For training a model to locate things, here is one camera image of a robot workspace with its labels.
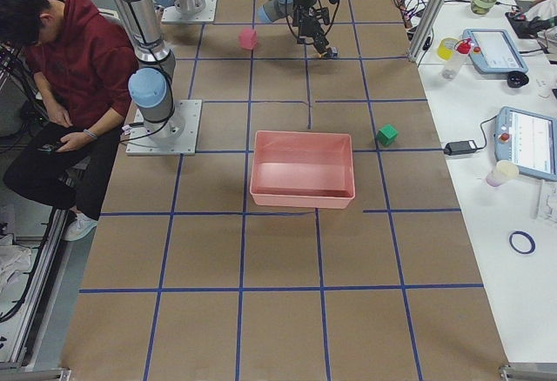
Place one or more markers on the teach pendant near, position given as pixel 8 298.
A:
pixel 528 140

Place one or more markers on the small black power brick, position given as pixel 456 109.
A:
pixel 463 147

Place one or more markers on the person in red hoodie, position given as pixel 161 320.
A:
pixel 81 64

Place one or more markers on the aluminium frame post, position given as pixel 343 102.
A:
pixel 424 29

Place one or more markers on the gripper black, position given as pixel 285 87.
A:
pixel 307 24

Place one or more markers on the teach pendant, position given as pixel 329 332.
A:
pixel 497 52
pixel 528 140

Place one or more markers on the teach pendant far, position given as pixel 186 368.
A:
pixel 497 52

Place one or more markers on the pink plastic bin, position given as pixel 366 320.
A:
pixel 302 169

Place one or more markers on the yellow tape roll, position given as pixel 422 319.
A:
pixel 446 48

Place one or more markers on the black round bowl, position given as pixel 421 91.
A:
pixel 517 79

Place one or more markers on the pink foam cube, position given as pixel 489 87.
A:
pixel 248 39

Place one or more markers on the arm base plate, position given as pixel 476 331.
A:
pixel 178 136
pixel 190 12

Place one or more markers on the squeeze bottle red cap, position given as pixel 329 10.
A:
pixel 460 54

